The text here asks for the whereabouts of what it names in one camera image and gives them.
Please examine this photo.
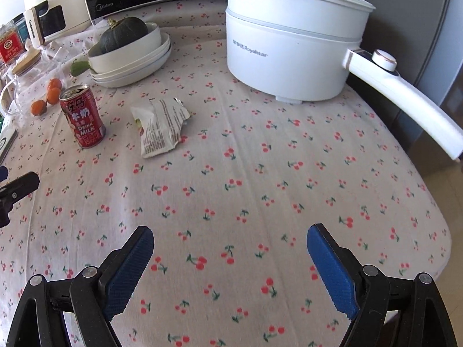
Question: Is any red milk can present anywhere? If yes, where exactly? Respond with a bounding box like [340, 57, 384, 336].
[59, 84, 106, 149]

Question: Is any teal label jar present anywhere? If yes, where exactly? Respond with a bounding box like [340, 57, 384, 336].
[12, 14, 30, 42]

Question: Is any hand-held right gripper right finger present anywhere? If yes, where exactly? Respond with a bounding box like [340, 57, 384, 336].
[307, 223, 454, 347]

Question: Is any flat white device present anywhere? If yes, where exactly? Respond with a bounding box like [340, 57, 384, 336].
[0, 128, 19, 164]

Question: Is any dark green pumpkin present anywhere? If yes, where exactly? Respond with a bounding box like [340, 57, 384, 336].
[99, 16, 149, 55]

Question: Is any white electric pot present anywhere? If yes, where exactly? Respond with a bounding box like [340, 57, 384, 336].
[222, 0, 463, 161]

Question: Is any cherry print tablecloth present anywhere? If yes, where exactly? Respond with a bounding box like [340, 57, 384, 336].
[0, 0, 453, 347]

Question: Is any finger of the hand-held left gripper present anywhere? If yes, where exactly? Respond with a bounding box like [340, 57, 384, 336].
[0, 171, 40, 229]

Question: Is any white printed snack wrapper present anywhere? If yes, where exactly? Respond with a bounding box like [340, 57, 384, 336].
[130, 97, 191, 159]

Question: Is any glass pitcher with wooden lid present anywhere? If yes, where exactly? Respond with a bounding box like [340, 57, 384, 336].
[0, 49, 61, 117]

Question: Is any white kitchen appliance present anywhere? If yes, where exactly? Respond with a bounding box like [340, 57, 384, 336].
[20, 0, 91, 49]

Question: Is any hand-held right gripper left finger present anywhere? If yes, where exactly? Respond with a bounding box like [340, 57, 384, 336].
[8, 226, 155, 347]

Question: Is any white bowl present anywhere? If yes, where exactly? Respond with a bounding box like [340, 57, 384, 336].
[88, 22, 162, 75]

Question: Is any white plate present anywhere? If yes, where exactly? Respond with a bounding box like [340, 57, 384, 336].
[90, 32, 172, 78]
[90, 52, 171, 88]
[90, 41, 173, 83]

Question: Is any red label jar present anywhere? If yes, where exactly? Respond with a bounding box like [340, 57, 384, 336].
[0, 25, 26, 66]

